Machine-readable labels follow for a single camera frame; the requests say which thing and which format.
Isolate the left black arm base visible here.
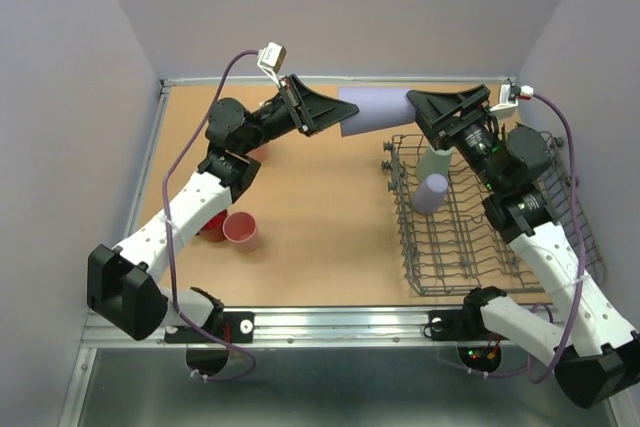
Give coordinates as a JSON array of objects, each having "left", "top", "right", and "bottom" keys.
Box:
[{"left": 164, "top": 311, "right": 255, "bottom": 344}]

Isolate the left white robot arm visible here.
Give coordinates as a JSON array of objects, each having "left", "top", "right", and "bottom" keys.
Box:
[{"left": 87, "top": 74, "right": 359, "bottom": 340}]

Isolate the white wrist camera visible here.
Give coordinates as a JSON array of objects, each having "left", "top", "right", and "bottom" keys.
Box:
[
  {"left": 257, "top": 42, "right": 287, "bottom": 86},
  {"left": 490, "top": 81, "right": 534, "bottom": 119}
]

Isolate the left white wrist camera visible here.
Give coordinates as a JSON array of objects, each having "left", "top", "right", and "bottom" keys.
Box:
[{"left": 257, "top": 42, "right": 287, "bottom": 86}]

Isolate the pink cup far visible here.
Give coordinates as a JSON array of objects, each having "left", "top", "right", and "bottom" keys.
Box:
[{"left": 247, "top": 143, "right": 271, "bottom": 163}]

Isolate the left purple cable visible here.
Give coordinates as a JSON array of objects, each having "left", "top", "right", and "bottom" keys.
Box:
[{"left": 163, "top": 49, "right": 257, "bottom": 382}]

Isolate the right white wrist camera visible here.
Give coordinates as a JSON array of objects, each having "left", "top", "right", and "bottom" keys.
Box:
[{"left": 490, "top": 81, "right": 534, "bottom": 119}]

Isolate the purple cup small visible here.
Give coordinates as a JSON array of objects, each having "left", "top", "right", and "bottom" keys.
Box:
[{"left": 411, "top": 173, "right": 449, "bottom": 215}]

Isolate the aluminium front rail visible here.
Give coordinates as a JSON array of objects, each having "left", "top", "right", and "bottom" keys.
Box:
[{"left": 82, "top": 304, "right": 566, "bottom": 351}]

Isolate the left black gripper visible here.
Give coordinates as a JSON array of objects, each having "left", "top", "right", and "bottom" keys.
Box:
[{"left": 240, "top": 74, "right": 359, "bottom": 156}]

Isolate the red mug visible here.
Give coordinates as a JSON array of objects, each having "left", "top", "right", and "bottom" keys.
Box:
[{"left": 198, "top": 210, "right": 228, "bottom": 243}]

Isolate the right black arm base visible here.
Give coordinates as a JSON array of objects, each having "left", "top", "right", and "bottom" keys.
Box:
[{"left": 423, "top": 309, "right": 484, "bottom": 342}]

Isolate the green plastic cup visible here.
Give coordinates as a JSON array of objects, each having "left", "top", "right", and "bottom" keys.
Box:
[{"left": 416, "top": 146, "right": 454, "bottom": 182}]

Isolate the pink cup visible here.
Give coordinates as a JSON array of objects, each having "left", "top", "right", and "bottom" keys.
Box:
[
  {"left": 247, "top": 143, "right": 271, "bottom": 163},
  {"left": 222, "top": 212, "right": 259, "bottom": 253}
]

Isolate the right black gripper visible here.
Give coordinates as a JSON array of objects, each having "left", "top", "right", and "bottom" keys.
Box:
[{"left": 407, "top": 85, "right": 505, "bottom": 193}]

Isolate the pink cup near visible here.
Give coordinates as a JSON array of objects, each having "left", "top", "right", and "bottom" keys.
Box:
[{"left": 222, "top": 212, "right": 259, "bottom": 253}]

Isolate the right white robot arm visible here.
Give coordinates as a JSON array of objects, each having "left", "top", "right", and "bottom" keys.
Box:
[{"left": 407, "top": 85, "right": 639, "bottom": 409}]

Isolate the grey wire dish rack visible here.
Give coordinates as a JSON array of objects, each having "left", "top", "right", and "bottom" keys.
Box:
[{"left": 382, "top": 130, "right": 606, "bottom": 296}]

